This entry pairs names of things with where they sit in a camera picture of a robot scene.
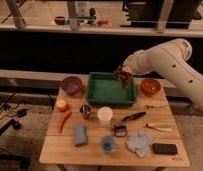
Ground small metal fork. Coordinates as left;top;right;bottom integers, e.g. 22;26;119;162
145;105;170;109

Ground white cup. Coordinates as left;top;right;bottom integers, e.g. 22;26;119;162
97;107;113;126

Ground light blue cloth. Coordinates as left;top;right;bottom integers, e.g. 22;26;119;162
125;131;154;158

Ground wooden folding table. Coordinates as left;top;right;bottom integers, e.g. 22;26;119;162
39;77;191;168

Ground blue sponge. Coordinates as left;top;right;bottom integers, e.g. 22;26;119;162
74;125;87;146

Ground purple bowl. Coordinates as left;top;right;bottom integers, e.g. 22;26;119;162
60;76;83;95

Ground red bowl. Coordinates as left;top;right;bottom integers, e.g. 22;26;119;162
140;78;161;96

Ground orange carrot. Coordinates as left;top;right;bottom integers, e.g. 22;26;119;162
58;110;71;133

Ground black cables on floor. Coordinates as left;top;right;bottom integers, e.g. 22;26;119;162
0;91;32;169

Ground dark grape bunch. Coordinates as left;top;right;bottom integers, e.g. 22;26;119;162
114;65;132;89

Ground striped metal cup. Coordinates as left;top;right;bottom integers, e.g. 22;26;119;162
80;104;91;119

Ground black binder clip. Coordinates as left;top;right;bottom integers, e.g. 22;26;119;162
114;125;127;137

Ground yellow apple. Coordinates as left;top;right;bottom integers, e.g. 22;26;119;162
56;99;68;112

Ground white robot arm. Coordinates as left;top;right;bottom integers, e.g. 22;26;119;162
122;38;203;111

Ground blue cup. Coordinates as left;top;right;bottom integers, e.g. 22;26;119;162
100;136;115;153

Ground green plastic tray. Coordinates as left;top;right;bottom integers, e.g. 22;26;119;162
85;72;136;106

